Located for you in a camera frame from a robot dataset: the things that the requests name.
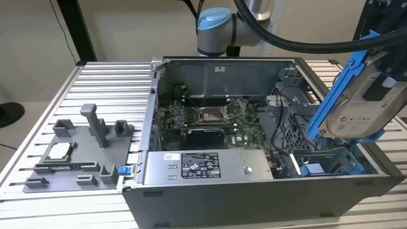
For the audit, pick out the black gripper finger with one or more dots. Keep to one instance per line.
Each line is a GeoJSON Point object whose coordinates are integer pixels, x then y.
{"type": "Point", "coordinates": [397, 64]}

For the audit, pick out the hard disk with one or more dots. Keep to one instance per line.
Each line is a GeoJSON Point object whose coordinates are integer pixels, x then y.
{"type": "Point", "coordinates": [350, 114]}

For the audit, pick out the grey metal disk bay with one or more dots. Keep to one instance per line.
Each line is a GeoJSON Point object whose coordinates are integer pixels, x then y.
{"type": "Point", "coordinates": [286, 126]}

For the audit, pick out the green motherboard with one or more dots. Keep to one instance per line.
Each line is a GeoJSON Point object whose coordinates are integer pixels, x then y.
{"type": "Point", "coordinates": [249, 138]}

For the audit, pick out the CPU socket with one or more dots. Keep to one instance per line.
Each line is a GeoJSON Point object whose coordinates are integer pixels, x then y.
{"type": "Point", "coordinates": [211, 115]}

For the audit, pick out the black graphics card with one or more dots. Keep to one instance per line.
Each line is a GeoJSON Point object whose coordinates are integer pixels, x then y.
{"type": "Point", "coordinates": [205, 137]}

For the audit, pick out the silver power supply unit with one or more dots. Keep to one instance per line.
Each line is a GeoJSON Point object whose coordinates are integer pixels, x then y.
{"type": "Point", "coordinates": [222, 167]}

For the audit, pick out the open black PC case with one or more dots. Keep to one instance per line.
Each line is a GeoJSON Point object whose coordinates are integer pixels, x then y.
{"type": "Point", "coordinates": [222, 207]}

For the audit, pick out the blue case latch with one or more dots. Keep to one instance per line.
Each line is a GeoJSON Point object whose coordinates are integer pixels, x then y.
{"type": "Point", "coordinates": [124, 170]}

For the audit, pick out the grey parts rack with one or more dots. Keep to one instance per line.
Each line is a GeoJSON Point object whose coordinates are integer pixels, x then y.
{"type": "Point", "coordinates": [83, 167]}

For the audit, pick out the green RAM stick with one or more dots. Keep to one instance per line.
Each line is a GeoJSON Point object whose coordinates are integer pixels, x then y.
{"type": "Point", "coordinates": [72, 165]}

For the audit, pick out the silver CPU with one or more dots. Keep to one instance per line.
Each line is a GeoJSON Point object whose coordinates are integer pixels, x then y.
{"type": "Point", "coordinates": [59, 151]}

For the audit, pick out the black round stand base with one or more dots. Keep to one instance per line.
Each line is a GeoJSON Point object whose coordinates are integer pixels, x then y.
{"type": "Point", "coordinates": [11, 114]}

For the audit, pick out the black upright post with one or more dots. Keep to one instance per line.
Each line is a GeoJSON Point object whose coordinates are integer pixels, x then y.
{"type": "Point", "coordinates": [78, 31]}

